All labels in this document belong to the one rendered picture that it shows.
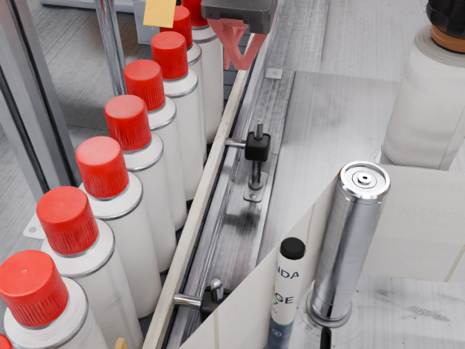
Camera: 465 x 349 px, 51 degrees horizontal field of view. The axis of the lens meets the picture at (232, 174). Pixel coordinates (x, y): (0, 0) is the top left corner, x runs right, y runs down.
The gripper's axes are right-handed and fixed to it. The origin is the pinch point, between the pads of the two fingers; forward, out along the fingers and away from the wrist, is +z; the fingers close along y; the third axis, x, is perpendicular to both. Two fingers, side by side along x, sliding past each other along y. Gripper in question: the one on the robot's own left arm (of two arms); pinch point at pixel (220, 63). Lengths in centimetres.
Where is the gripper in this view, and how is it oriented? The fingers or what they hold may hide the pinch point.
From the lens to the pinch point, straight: 70.1
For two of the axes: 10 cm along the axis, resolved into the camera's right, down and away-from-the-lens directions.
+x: 1.7, -1.0, 9.8
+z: -0.9, 9.9, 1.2
